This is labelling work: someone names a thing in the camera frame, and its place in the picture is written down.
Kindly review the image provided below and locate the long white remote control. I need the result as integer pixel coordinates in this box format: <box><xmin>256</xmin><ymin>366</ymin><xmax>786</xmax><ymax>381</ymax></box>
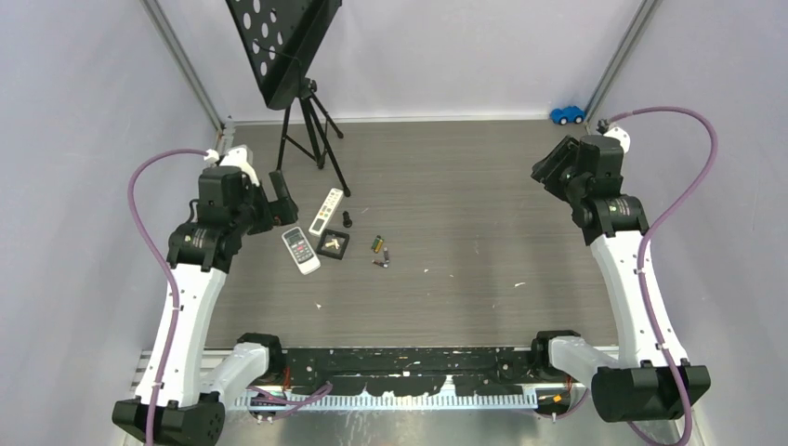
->
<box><xmin>308</xmin><ymin>188</ymin><xmax>345</xmax><ymax>237</ymax></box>

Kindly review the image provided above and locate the green yellow battery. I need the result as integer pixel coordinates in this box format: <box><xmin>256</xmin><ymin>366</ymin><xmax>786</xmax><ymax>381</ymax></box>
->
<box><xmin>372</xmin><ymin>235</ymin><xmax>384</xmax><ymax>254</ymax></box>

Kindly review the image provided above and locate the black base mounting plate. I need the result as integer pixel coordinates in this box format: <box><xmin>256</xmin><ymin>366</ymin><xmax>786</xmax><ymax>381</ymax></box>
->
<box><xmin>236</xmin><ymin>346</ymin><xmax>592</xmax><ymax>399</ymax></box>

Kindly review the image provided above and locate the black framed display box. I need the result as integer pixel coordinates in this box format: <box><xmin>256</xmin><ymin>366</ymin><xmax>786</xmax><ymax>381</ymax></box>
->
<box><xmin>316</xmin><ymin>229</ymin><xmax>350</xmax><ymax>260</ymax></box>

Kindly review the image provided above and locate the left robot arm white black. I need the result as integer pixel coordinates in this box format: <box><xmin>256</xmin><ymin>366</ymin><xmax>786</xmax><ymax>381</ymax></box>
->
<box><xmin>112</xmin><ymin>145</ymin><xmax>298</xmax><ymax>445</ymax></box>

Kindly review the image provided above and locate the black music stand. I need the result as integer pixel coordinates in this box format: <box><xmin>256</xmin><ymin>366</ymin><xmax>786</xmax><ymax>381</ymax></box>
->
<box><xmin>226</xmin><ymin>0</ymin><xmax>351</xmax><ymax>197</ymax></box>

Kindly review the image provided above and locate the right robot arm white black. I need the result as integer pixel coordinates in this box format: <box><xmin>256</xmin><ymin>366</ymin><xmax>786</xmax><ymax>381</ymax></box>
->
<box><xmin>530</xmin><ymin>127</ymin><xmax>711</xmax><ymax>423</ymax></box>

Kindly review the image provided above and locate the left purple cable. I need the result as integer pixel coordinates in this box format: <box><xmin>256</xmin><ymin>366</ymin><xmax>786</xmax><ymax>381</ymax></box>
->
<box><xmin>127</xmin><ymin>148</ymin><xmax>214</xmax><ymax>446</ymax></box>

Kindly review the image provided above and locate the white remote with dark buttons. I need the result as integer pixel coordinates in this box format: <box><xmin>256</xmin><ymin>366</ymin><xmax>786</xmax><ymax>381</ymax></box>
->
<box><xmin>282</xmin><ymin>227</ymin><xmax>322</xmax><ymax>275</ymax></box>

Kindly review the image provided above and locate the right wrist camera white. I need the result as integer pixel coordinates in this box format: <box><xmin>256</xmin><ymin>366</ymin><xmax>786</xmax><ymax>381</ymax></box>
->
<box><xmin>597</xmin><ymin>119</ymin><xmax>631</xmax><ymax>154</ymax></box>

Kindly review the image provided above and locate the blue toy car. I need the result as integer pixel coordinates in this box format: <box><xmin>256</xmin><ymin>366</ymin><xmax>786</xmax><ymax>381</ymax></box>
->
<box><xmin>549</xmin><ymin>106</ymin><xmax>585</xmax><ymax>125</ymax></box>

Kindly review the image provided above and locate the white chess pawn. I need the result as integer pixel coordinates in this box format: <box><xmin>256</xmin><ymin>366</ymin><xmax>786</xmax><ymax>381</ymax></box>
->
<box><xmin>324</xmin><ymin>238</ymin><xmax>342</xmax><ymax>251</ymax></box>

